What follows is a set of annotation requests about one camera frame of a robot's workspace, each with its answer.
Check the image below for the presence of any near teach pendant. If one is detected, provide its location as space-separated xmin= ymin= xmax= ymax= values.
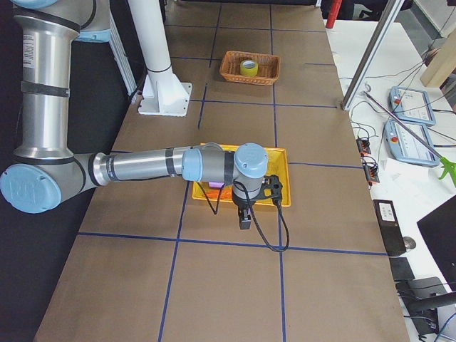
xmin=384 ymin=119 xmax=440 ymax=167

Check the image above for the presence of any yellow plastic basket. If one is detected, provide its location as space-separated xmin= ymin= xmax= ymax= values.
xmin=192 ymin=145 xmax=291 ymax=207

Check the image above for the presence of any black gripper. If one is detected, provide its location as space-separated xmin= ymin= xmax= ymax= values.
xmin=232 ymin=194 xmax=256 ymax=230

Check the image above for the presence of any aluminium frame post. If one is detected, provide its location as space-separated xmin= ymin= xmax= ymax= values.
xmin=341 ymin=0 xmax=405 ymax=110

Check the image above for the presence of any yellow tape roll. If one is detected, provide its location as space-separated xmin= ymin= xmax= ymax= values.
xmin=239 ymin=60 xmax=259 ymax=77

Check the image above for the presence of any black box with label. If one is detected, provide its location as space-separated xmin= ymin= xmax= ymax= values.
xmin=373 ymin=199 xmax=406 ymax=257

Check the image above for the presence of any red cylinder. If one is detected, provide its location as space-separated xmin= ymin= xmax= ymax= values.
xmin=326 ymin=0 xmax=343 ymax=29

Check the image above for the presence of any far teach pendant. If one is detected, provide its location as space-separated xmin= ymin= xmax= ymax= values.
xmin=390 ymin=86 xmax=436 ymax=127

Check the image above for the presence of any brown wicker basket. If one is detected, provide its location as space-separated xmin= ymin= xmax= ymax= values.
xmin=219 ymin=51 xmax=281 ymax=86

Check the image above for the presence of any purple foam block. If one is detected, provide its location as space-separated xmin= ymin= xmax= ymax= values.
xmin=208 ymin=182 xmax=224 ymax=189

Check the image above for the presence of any reacher grabber tool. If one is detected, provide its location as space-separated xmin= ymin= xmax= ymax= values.
xmin=363 ymin=91 xmax=456 ymax=184

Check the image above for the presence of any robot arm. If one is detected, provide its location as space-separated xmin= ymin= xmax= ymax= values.
xmin=1 ymin=1 xmax=268 ymax=229

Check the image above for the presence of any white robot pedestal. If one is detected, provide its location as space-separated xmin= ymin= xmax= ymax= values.
xmin=128 ymin=0 xmax=192 ymax=117

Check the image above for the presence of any toy carrot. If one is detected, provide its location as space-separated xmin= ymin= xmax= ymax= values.
xmin=205 ymin=189 xmax=232 ymax=201

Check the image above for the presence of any teach pendant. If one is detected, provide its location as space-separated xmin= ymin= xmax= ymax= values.
xmin=384 ymin=119 xmax=440 ymax=167
xmin=390 ymin=86 xmax=436 ymax=127

